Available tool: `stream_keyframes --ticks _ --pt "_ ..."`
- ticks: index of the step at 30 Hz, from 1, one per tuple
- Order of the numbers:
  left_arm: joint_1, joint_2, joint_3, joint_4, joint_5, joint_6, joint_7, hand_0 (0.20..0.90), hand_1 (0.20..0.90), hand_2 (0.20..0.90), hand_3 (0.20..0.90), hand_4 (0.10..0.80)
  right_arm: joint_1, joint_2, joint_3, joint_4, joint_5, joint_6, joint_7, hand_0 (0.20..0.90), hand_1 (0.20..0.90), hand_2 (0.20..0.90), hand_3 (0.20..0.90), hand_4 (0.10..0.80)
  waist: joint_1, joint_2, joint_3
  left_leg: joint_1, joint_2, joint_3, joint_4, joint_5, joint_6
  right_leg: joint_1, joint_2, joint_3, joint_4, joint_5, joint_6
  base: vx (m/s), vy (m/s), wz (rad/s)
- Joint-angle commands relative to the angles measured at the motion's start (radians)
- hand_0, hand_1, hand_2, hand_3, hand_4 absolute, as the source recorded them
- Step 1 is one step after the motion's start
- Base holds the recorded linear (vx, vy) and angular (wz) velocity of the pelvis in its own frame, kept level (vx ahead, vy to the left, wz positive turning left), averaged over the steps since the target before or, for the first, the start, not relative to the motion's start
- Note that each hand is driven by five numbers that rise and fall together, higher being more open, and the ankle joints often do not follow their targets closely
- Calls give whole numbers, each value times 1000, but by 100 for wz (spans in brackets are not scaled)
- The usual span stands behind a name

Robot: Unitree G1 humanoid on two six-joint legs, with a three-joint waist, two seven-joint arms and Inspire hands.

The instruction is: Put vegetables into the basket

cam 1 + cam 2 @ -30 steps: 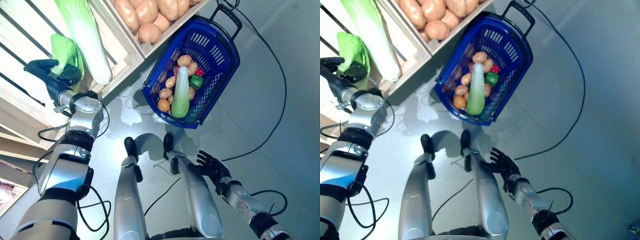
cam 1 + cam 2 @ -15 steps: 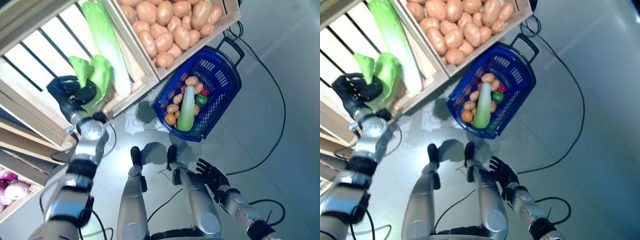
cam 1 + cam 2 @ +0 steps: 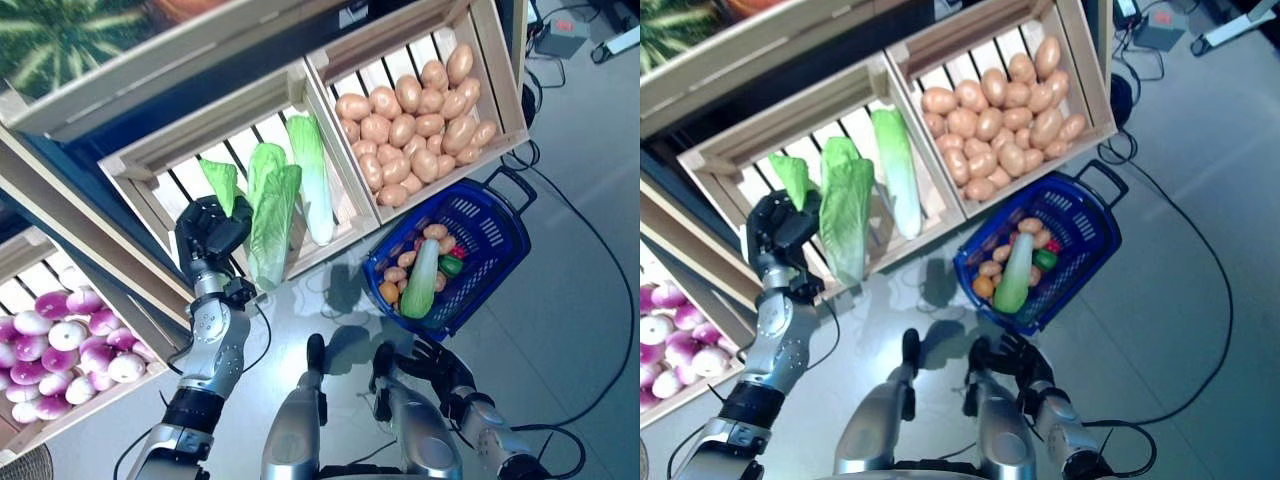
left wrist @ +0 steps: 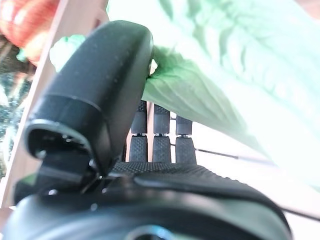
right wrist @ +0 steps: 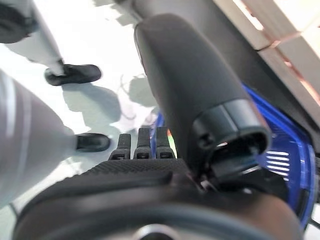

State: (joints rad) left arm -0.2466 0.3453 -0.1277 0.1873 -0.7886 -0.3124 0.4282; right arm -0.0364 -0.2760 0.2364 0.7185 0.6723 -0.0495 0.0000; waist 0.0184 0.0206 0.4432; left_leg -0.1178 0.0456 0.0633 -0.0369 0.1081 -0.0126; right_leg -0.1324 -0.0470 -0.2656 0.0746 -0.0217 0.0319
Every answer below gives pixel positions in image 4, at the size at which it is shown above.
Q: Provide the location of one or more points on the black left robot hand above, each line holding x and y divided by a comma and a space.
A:
100, 87

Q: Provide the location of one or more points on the napa cabbage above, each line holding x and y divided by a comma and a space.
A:
225, 75

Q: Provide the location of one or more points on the green striped pumpkin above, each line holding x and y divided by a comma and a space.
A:
7, 100

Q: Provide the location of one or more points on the orange pumpkin green stem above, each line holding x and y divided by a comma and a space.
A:
20, 25

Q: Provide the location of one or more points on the slatted wooden crate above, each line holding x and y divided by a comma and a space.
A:
250, 170

